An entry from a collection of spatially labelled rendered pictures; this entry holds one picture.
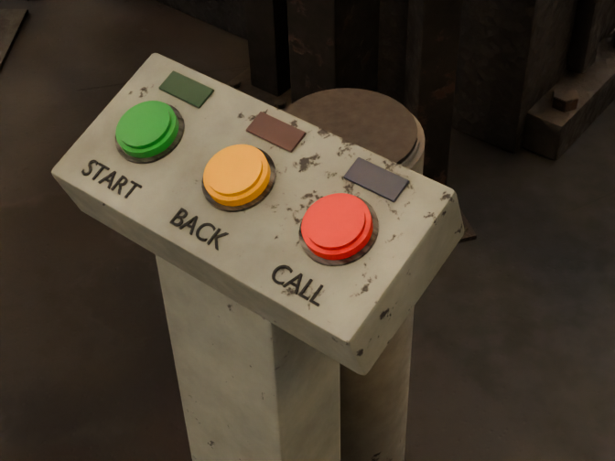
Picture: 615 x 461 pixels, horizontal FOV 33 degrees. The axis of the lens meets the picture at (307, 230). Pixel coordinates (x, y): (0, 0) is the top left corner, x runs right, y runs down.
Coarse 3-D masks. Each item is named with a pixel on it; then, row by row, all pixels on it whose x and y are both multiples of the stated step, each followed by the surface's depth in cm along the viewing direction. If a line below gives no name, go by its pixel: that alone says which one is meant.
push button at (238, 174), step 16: (224, 160) 61; (240, 160) 61; (256, 160) 61; (208, 176) 61; (224, 176) 61; (240, 176) 60; (256, 176) 60; (208, 192) 61; (224, 192) 60; (240, 192) 60; (256, 192) 60
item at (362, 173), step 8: (360, 160) 60; (352, 168) 60; (360, 168) 60; (368, 168) 60; (376, 168) 60; (344, 176) 60; (352, 176) 60; (360, 176) 60; (368, 176) 59; (376, 176) 59; (384, 176) 59; (392, 176) 59; (360, 184) 59; (368, 184) 59; (376, 184) 59; (384, 184) 59; (392, 184) 59; (400, 184) 59; (376, 192) 59; (384, 192) 59; (392, 192) 58; (400, 192) 58; (392, 200) 58
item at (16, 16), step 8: (0, 16) 189; (8, 16) 189; (16, 16) 189; (24, 16) 189; (0, 24) 187; (8, 24) 187; (16, 24) 187; (0, 32) 185; (8, 32) 185; (16, 32) 185; (0, 40) 183; (8, 40) 183; (0, 48) 181; (8, 48) 181; (0, 56) 179; (0, 64) 178
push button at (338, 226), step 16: (320, 208) 58; (336, 208) 58; (352, 208) 58; (304, 224) 58; (320, 224) 57; (336, 224) 57; (352, 224) 57; (368, 224) 57; (320, 240) 57; (336, 240) 57; (352, 240) 56; (368, 240) 57; (320, 256) 57; (336, 256) 57
